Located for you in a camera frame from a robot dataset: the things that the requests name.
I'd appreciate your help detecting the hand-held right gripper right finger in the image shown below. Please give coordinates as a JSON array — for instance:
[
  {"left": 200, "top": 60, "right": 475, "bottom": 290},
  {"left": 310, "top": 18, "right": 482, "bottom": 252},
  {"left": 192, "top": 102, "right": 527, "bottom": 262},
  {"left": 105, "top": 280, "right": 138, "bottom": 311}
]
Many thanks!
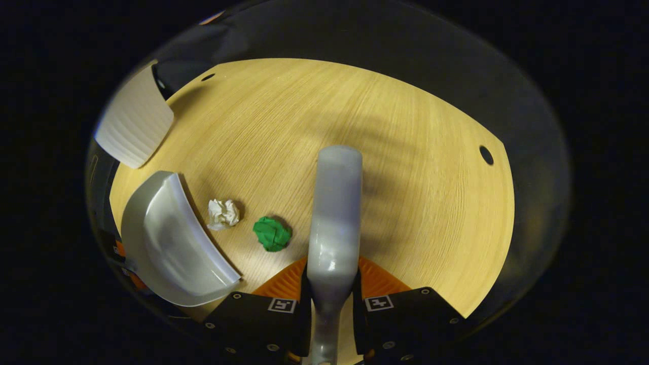
[{"left": 352, "top": 256, "right": 464, "bottom": 365}]

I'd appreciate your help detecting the white ribbed garbage bin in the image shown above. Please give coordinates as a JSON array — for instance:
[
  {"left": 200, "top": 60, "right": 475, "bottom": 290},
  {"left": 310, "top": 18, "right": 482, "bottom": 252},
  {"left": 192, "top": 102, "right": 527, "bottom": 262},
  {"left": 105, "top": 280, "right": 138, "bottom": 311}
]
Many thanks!
[{"left": 94, "top": 63, "right": 174, "bottom": 169}]

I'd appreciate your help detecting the white paper ball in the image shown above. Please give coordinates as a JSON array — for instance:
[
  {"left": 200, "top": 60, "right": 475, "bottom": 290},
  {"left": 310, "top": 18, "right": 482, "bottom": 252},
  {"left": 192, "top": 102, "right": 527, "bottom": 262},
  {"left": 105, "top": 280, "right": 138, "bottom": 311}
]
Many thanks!
[{"left": 207, "top": 198, "right": 241, "bottom": 231}]

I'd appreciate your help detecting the green paper ball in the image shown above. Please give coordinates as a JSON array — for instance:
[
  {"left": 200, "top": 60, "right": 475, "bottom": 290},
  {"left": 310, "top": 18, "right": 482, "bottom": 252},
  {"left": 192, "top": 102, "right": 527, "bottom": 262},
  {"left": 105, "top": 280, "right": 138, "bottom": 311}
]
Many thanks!
[{"left": 253, "top": 216, "right": 293, "bottom": 252}]

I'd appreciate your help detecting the small white broom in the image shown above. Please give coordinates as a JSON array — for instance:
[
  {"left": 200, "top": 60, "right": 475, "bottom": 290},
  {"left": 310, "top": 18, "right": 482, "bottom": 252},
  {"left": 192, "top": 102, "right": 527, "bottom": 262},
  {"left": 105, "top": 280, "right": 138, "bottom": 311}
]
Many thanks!
[{"left": 306, "top": 145, "right": 364, "bottom": 365}]

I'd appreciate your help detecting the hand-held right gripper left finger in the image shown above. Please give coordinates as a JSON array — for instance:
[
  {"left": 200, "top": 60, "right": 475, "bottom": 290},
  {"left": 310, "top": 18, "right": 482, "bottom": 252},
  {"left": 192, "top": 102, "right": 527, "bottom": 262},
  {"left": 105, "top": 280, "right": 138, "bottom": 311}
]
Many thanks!
[{"left": 203, "top": 256, "right": 312, "bottom": 365}]

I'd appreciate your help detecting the white dustpan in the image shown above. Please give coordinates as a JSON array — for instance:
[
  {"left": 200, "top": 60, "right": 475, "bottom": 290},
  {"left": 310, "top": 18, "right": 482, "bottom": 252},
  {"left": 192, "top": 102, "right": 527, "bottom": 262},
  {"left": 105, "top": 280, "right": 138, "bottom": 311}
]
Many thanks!
[{"left": 121, "top": 171, "right": 242, "bottom": 308}]

